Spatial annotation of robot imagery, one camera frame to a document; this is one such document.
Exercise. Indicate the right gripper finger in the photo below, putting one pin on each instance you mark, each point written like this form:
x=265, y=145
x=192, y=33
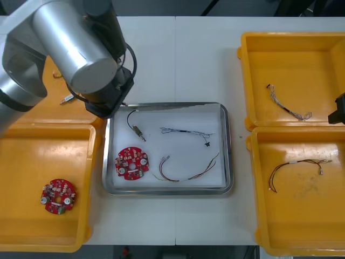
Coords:
x=341, y=101
x=338, y=116

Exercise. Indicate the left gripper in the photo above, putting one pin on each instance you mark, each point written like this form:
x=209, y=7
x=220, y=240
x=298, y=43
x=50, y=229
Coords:
x=105, y=99

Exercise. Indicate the brass-coloured metal solenoid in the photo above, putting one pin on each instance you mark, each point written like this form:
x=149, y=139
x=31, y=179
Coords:
x=137, y=130

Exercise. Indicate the round red circuit board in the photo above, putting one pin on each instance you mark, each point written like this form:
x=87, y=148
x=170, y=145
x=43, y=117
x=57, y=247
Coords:
x=132, y=163
x=52, y=201

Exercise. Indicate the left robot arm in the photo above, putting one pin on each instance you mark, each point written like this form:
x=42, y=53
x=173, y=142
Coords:
x=75, y=48

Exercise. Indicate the solenoid with white label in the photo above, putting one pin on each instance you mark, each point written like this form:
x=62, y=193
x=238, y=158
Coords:
x=68, y=99

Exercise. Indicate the yellow-orange plastic bin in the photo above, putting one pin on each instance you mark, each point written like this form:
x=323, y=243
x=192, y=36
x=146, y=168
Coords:
x=54, y=114
x=21, y=221
x=296, y=54
x=296, y=237

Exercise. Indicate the solenoid with blue label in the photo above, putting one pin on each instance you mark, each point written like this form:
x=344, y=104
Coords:
x=57, y=75

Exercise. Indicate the steel tray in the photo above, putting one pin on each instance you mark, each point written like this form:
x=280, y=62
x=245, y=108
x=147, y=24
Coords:
x=105, y=162

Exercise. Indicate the white sheet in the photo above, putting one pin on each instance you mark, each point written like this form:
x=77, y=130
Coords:
x=183, y=162

